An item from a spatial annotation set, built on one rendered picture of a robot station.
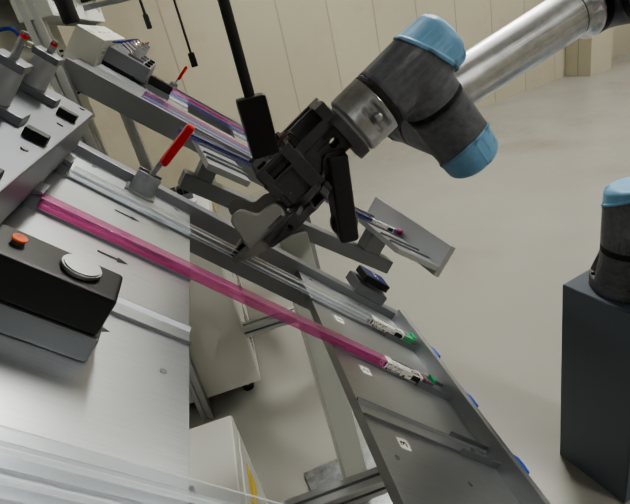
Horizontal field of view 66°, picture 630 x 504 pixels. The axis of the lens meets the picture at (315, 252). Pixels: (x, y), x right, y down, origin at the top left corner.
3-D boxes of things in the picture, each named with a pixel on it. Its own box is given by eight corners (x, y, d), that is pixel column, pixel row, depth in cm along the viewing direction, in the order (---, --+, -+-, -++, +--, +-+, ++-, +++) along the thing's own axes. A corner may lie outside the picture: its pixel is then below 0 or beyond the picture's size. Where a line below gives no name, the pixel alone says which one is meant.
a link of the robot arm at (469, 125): (465, 130, 70) (424, 72, 65) (516, 145, 60) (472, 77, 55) (426, 170, 71) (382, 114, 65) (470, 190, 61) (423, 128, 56)
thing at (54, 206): (424, 383, 63) (431, 374, 63) (429, 390, 62) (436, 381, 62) (17, 192, 43) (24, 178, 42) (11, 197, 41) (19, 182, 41)
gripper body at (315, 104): (244, 164, 60) (314, 93, 59) (291, 208, 64) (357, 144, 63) (251, 180, 54) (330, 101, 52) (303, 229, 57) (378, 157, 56)
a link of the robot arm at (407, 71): (484, 68, 55) (445, 4, 50) (412, 137, 56) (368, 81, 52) (450, 62, 61) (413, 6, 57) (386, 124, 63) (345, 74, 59)
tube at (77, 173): (406, 340, 74) (411, 334, 73) (410, 345, 72) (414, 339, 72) (71, 174, 53) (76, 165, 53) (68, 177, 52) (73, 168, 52)
